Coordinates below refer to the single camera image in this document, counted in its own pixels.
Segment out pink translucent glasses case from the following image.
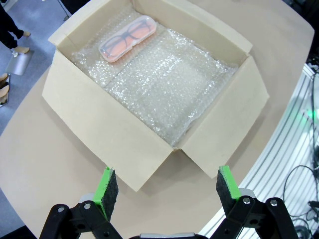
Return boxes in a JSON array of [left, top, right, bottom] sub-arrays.
[[98, 15, 158, 64]]

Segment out cardboard shipping box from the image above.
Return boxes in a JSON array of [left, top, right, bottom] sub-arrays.
[[41, 0, 272, 193]]

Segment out black floor cable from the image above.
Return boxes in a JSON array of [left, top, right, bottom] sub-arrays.
[[283, 164, 319, 239]]

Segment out clear bubble wrap sheet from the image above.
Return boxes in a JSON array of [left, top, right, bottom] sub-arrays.
[[70, 4, 239, 148]]

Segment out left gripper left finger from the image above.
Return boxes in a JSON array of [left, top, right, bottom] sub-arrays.
[[39, 166, 123, 239]]

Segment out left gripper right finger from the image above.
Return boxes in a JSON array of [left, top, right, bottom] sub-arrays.
[[208, 165, 299, 239]]

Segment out aluminium profile frame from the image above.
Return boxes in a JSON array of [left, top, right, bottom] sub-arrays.
[[203, 62, 319, 239]]

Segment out mannequin in maroon hoodie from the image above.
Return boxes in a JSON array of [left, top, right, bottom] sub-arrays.
[[0, 3, 34, 76]]

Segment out dark framed glasses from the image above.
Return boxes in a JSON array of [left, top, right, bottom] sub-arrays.
[[101, 20, 154, 54]]

